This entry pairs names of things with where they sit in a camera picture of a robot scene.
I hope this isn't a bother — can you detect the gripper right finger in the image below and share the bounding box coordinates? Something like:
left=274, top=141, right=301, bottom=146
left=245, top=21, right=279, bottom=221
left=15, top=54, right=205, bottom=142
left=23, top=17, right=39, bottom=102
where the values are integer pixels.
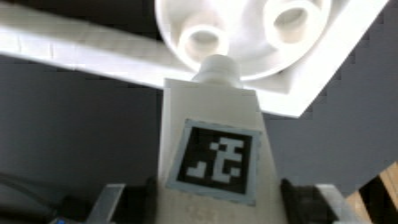
left=281, top=179, right=363, bottom=224

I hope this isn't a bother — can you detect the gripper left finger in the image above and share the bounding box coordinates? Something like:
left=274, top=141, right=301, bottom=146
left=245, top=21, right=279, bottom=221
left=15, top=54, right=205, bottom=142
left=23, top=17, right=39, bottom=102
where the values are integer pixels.
left=86, top=177, right=157, bottom=224

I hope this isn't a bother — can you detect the white stool leg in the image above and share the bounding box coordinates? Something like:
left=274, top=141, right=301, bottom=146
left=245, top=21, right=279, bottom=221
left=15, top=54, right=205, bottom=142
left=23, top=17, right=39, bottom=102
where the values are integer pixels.
left=155, top=55, right=288, bottom=224

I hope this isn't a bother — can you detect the white round stool seat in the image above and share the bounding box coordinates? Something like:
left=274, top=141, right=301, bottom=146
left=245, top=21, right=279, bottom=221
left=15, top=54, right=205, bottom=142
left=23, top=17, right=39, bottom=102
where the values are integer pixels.
left=155, top=0, right=333, bottom=80

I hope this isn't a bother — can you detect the white right rail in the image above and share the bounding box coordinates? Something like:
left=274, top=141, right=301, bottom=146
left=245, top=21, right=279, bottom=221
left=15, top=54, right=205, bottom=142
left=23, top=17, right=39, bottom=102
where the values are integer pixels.
left=258, top=0, right=389, bottom=118

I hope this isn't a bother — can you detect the white rail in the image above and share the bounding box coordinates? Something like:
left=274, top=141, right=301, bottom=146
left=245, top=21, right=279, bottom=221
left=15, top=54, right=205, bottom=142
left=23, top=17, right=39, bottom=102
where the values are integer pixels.
left=258, top=0, right=389, bottom=118
left=0, top=2, right=317, bottom=118

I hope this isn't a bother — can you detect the white front rail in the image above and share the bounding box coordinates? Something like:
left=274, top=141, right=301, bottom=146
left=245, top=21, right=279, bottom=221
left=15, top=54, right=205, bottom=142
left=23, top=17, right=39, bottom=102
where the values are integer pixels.
left=0, top=2, right=317, bottom=118

